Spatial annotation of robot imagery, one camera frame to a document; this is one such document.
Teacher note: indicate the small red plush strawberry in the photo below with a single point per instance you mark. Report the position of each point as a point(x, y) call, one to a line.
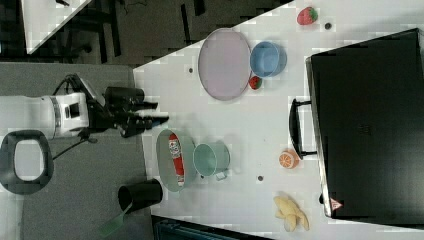
point(255, 82)

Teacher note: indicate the black toaster oven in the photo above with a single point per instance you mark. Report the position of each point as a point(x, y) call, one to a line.
point(368, 116)

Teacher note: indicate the blue bowl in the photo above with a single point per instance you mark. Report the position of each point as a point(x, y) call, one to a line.
point(267, 59)

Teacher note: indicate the black cylinder post near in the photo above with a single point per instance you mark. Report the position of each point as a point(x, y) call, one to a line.
point(140, 195)

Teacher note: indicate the plush peeled banana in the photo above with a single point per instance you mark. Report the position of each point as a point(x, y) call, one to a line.
point(290, 213)

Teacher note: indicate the green metal mug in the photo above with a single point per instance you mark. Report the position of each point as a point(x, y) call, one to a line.
point(212, 159)

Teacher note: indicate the plush orange half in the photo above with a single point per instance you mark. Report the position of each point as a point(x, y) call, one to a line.
point(289, 159)

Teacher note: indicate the lilac round plate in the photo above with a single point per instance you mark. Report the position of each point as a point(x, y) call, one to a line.
point(224, 64)

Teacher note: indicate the white side table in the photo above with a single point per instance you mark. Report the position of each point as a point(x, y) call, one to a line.
point(43, 18)

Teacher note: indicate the red plush ketchup bottle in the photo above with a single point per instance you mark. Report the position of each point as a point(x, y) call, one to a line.
point(176, 154)

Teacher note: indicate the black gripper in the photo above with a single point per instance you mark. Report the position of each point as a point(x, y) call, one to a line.
point(103, 116)

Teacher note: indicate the black cylinder post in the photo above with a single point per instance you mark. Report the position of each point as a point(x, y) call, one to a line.
point(140, 195)
point(124, 95)

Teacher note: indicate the green oval strainer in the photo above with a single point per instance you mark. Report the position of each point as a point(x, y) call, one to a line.
point(167, 171)

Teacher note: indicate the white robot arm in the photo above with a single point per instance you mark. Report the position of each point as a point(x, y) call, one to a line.
point(28, 124)

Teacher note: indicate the black cylinder post far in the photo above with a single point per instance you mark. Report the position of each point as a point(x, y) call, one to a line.
point(124, 95)

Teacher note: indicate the large red plush strawberry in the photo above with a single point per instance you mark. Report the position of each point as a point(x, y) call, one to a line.
point(307, 16)

